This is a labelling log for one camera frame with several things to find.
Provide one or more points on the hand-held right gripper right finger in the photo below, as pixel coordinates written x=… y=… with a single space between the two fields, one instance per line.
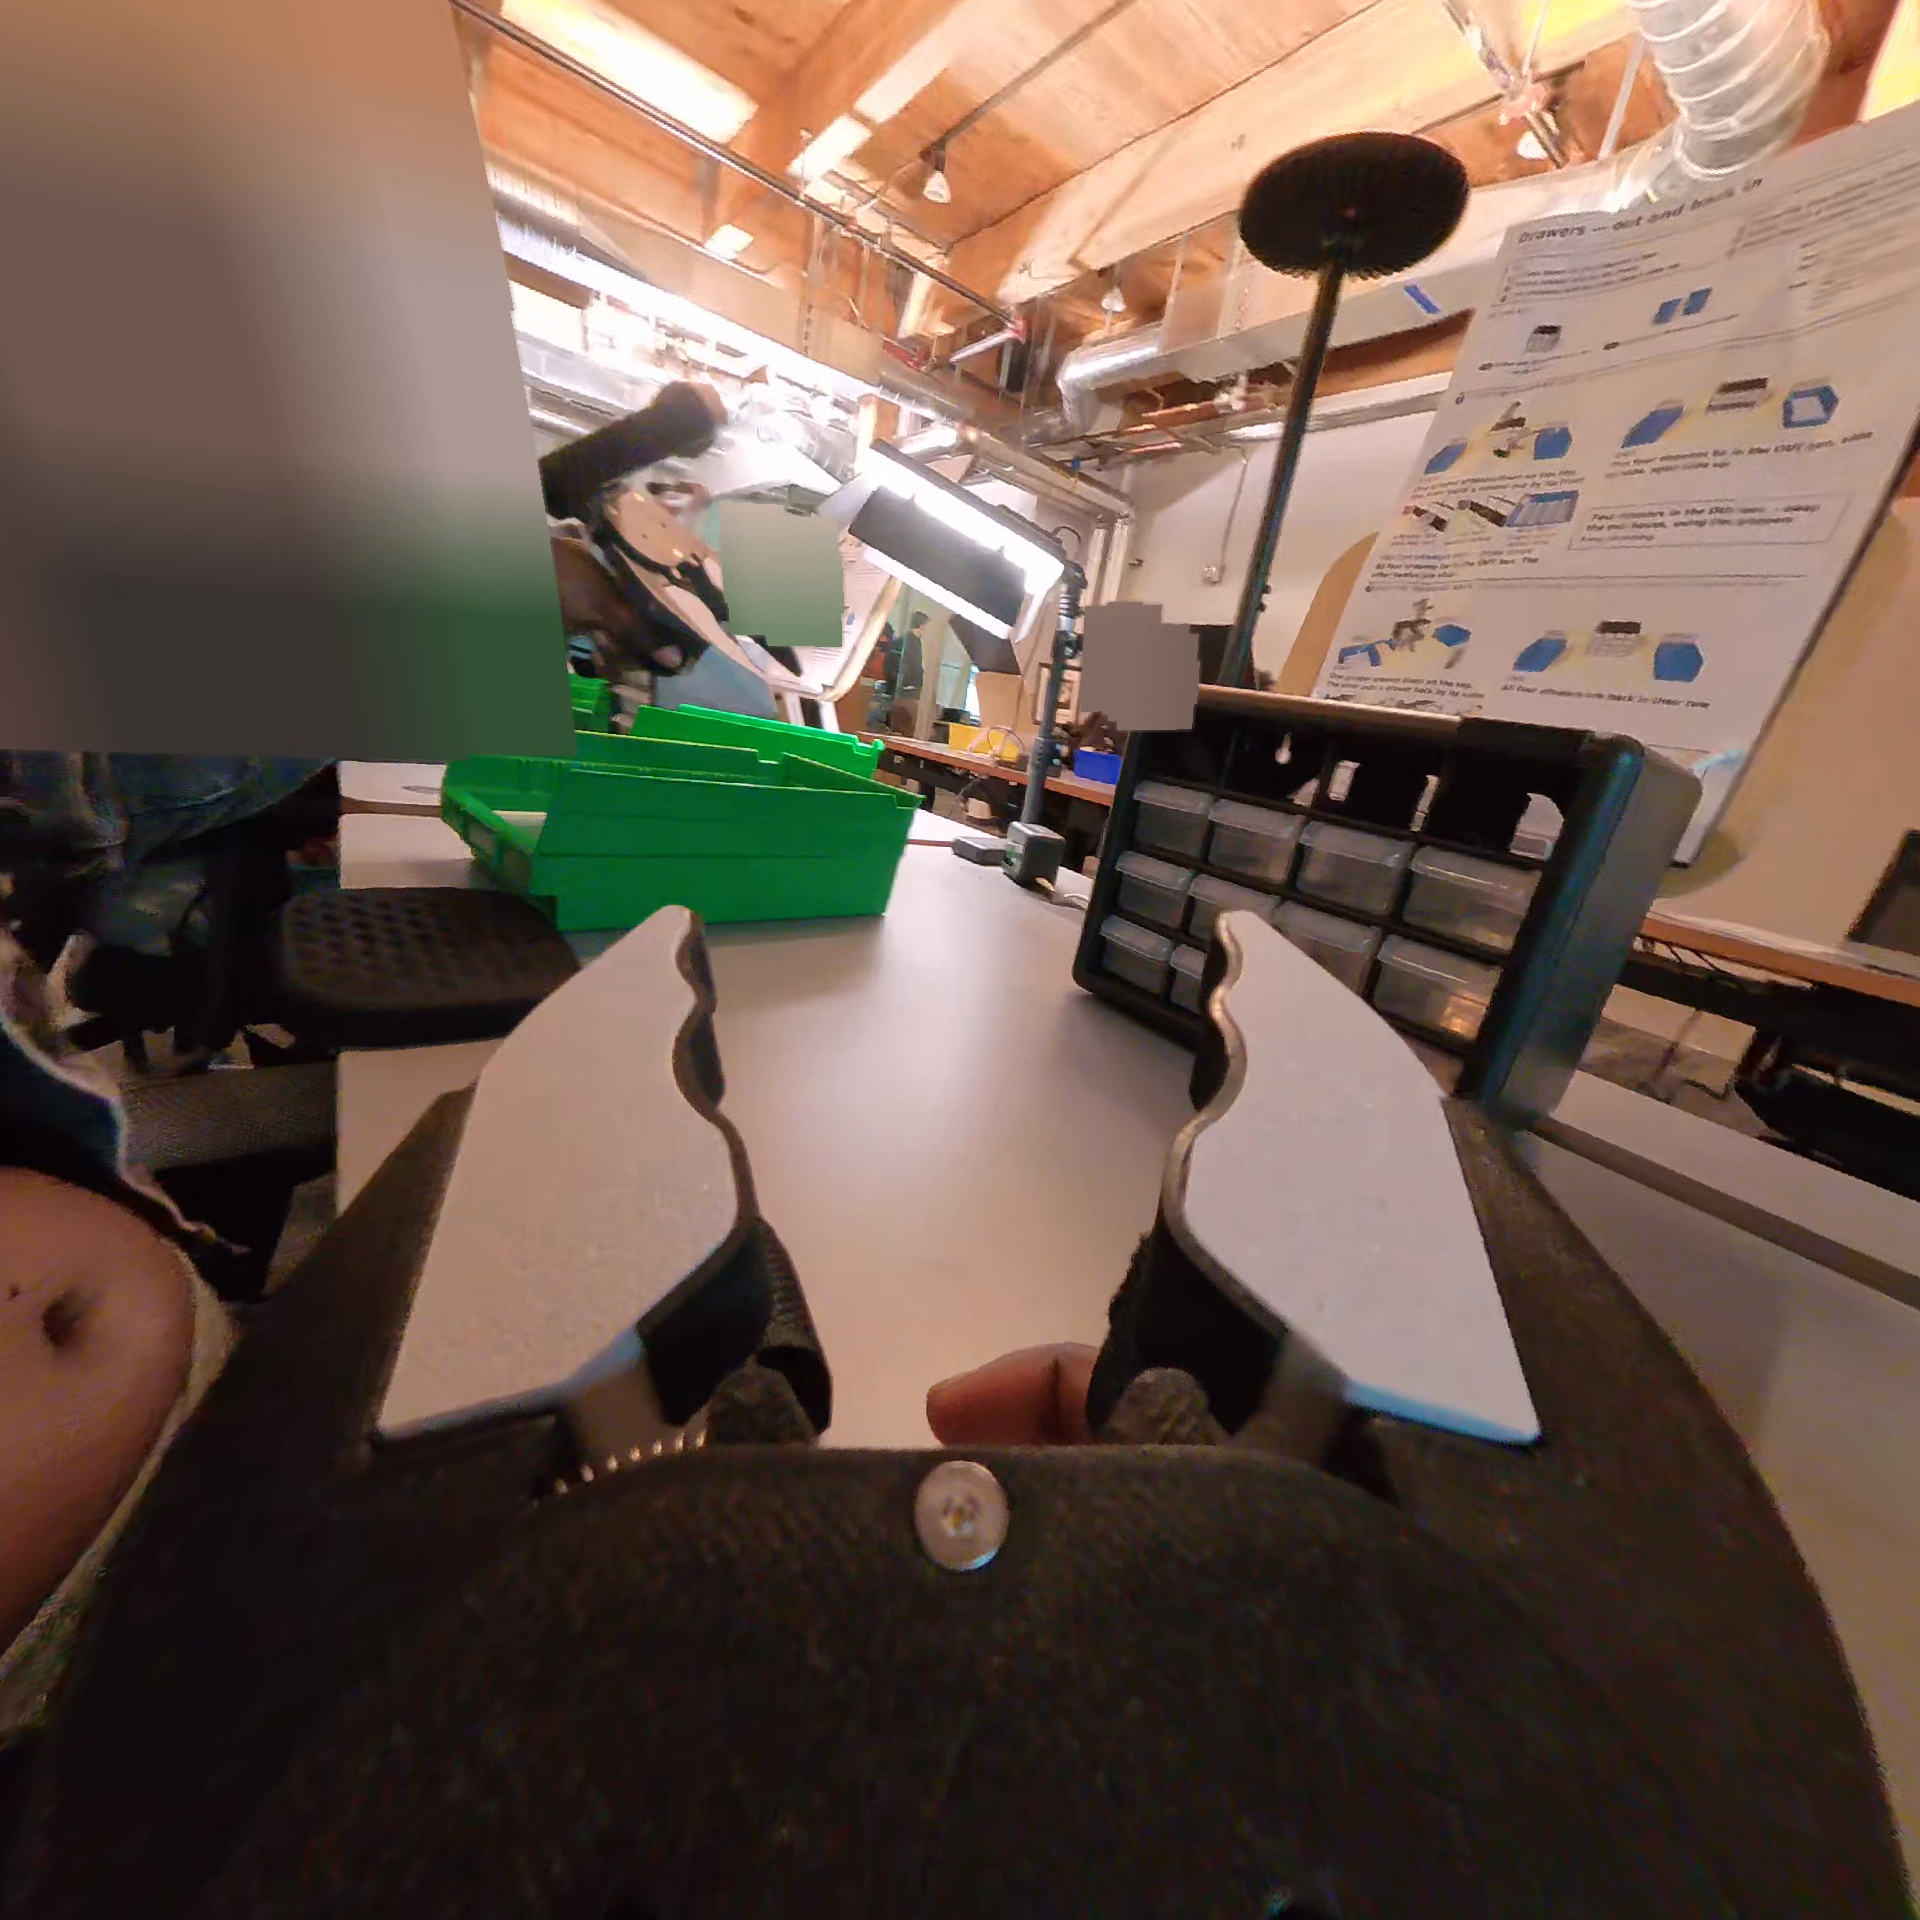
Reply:
x=1336 y=1201

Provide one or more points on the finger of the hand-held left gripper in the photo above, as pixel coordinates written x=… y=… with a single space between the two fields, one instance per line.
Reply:
x=743 y=662

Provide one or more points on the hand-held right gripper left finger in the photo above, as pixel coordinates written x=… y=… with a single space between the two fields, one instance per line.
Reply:
x=571 y=1186

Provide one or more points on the green plastic bin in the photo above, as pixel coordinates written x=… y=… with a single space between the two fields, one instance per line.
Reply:
x=704 y=857
x=720 y=727

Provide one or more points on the rows of small cabinet drawers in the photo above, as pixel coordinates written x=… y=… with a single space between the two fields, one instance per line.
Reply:
x=1349 y=870

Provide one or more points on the black drawer cabinet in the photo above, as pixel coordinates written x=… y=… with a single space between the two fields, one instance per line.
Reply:
x=1589 y=902

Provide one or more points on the person's left hand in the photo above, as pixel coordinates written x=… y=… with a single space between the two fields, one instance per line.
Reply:
x=587 y=593

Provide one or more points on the person's right hand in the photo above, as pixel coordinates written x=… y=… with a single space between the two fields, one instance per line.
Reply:
x=1005 y=1395

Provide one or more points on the rectangular studio light panel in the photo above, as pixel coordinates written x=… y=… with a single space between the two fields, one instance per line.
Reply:
x=946 y=547

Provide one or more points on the wooden workbench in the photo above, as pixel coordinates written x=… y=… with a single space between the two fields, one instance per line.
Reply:
x=975 y=758

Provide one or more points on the black chair armrest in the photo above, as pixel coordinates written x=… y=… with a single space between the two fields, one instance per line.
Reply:
x=421 y=962

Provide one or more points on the small grey box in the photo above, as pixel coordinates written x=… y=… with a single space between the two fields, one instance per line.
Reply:
x=979 y=854

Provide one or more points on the black light stand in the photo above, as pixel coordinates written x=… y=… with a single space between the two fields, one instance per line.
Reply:
x=1062 y=706

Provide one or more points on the wooden side table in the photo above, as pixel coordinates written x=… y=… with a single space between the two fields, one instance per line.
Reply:
x=1770 y=946

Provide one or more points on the person's bare belly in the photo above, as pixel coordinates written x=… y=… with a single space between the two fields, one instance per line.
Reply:
x=77 y=1382

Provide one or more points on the dark laptop screen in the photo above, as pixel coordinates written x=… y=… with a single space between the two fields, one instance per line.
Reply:
x=1892 y=892

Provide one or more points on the black disc-topped pole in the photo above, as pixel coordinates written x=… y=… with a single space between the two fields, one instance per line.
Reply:
x=1349 y=203

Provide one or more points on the white instruction poster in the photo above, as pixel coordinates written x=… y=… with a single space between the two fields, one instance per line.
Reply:
x=1652 y=451

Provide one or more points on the silver ventilation duct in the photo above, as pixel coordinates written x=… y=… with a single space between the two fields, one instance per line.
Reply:
x=1724 y=91

